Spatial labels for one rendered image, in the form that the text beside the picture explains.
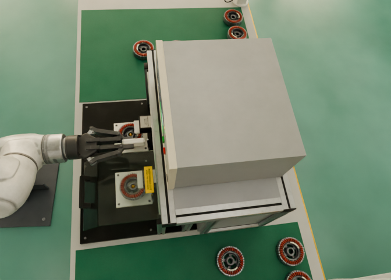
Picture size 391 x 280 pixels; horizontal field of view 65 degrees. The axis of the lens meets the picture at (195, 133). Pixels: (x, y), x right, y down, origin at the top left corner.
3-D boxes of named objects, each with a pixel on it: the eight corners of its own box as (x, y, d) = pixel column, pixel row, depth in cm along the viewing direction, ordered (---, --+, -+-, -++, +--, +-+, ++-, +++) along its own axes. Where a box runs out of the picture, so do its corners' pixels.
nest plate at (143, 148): (114, 154, 139) (114, 153, 138) (114, 124, 145) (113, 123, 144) (148, 151, 141) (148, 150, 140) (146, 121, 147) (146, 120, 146)
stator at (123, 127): (120, 150, 138) (119, 146, 135) (116, 128, 143) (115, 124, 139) (145, 145, 141) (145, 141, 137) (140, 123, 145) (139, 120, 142)
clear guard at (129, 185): (83, 230, 102) (78, 228, 96) (84, 162, 112) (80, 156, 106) (181, 219, 107) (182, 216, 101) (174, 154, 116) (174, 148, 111)
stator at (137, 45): (156, 46, 170) (156, 41, 166) (152, 62, 165) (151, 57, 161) (135, 42, 169) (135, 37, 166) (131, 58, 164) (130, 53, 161)
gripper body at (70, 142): (70, 140, 100) (99, 137, 101) (69, 165, 96) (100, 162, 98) (63, 130, 93) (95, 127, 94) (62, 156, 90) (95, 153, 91)
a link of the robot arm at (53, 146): (50, 168, 96) (71, 166, 97) (41, 158, 88) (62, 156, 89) (52, 141, 100) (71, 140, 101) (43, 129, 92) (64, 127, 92)
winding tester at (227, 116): (167, 190, 99) (169, 169, 81) (156, 77, 117) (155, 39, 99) (281, 177, 105) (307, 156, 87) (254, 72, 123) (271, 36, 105)
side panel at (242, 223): (199, 234, 130) (211, 221, 101) (198, 227, 131) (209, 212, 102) (263, 226, 134) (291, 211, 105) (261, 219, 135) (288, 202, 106)
